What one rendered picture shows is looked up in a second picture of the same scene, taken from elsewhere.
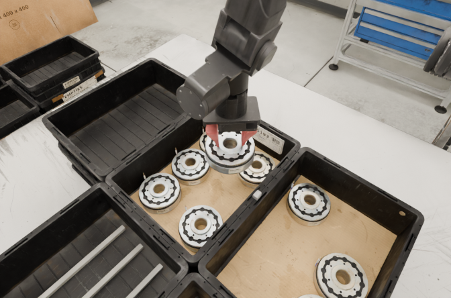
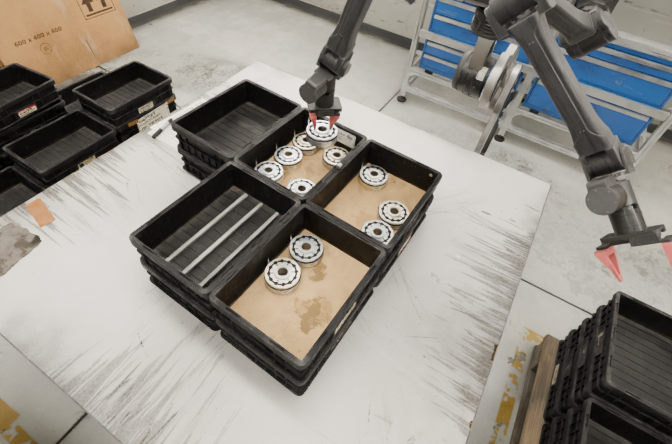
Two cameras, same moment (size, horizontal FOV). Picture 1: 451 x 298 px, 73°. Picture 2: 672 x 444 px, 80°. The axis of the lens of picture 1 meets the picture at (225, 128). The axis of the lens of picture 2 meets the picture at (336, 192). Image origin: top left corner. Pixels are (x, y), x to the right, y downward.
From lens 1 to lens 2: 72 cm
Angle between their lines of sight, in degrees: 8
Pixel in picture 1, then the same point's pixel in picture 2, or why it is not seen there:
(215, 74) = (320, 78)
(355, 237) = (403, 195)
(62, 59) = (128, 85)
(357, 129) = (412, 139)
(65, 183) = (180, 180)
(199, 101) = (313, 92)
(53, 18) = (89, 42)
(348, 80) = (416, 111)
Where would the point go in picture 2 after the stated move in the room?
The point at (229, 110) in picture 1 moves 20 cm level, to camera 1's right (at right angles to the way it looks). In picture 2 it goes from (324, 102) to (390, 102)
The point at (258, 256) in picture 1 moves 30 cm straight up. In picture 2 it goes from (341, 207) to (351, 138)
